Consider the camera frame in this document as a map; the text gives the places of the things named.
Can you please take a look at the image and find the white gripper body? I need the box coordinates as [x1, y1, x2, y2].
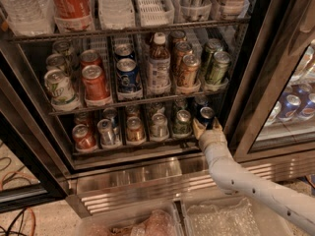
[199, 130, 230, 158]

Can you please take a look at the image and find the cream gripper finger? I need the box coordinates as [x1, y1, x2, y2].
[213, 118, 222, 131]
[192, 118, 206, 140]

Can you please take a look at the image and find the blue pepsi can bottom shelf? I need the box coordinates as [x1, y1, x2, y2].
[197, 106, 215, 130]

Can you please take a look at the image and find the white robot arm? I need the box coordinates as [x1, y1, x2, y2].
[192, 118, 315, 236]

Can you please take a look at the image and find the green can bottom shelf front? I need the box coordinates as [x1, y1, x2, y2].
[173, 109, 191, 135]

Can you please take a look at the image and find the silver can bottom shelf front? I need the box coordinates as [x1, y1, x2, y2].
[151, 113, 167, 138]

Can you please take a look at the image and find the closed glass fridge door right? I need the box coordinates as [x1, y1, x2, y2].
[229, 0, 315, 162]

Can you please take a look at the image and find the orange can bottom shelf front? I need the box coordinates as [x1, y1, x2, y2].
[127, 117, 145, 142]

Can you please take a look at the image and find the orange brown can middle front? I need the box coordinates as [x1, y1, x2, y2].
[177, 54, 201, 88]

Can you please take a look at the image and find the green can middle front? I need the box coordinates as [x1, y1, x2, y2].
[206, 51, 231, 85]

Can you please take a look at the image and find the green can middle rear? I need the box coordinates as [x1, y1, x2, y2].
[201, 38, 223, 76]

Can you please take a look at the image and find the blue pepsi can middle front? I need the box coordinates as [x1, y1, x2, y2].
[116, 58, 140, 93]

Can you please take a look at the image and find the silver blue can bottom front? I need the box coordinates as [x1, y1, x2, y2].
[97, 119, 115, 146]

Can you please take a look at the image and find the blue pepsi can middle rear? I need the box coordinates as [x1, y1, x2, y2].
[114, 44, 135, 61]

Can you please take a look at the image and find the red soda can middle front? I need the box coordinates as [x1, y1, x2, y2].
[82, 65, 110, 100]

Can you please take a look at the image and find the red soda can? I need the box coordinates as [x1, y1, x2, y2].
[80, 49, 102, 68]
[82, 65, 110, 100]

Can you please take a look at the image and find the red can bottom shelf front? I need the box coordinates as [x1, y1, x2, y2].
[72, 124, 96, 149]

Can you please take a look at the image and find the white plastic shelf tray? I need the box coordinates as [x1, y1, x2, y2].
[135, 0, 175, 27]

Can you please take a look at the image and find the red soda can middle rear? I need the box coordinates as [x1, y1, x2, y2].
[80, 49, 102, 68]

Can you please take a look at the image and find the white green 7up can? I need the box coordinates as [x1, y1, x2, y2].
[44, 69, 76, 105]

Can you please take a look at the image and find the open fridge door left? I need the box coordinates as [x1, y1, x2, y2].
[0, 55, 67, 212]

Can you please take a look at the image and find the clear water bottle top shelf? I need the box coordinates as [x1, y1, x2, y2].
[0, 0, 55, 36]

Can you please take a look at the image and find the clear plastic bin right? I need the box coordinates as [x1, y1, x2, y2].
[180, 190, 293, 236]

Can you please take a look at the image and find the clear plastic bin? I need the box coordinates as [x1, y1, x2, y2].
[74, 200, 184, 236]
[180, 190, 293, 236]

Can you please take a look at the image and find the brown tea bottle white cap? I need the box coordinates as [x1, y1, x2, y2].
[147, 32, 170, 89]

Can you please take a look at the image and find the clear plastic bin left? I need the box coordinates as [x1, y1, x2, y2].
[74, 200, 184, 236]

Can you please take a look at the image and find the red coca cola bottle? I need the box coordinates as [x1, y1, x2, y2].
[53, 0, 90, 19]

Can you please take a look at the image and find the orange cable on floor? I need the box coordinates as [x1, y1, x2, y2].
[0, 170, 39, 236]

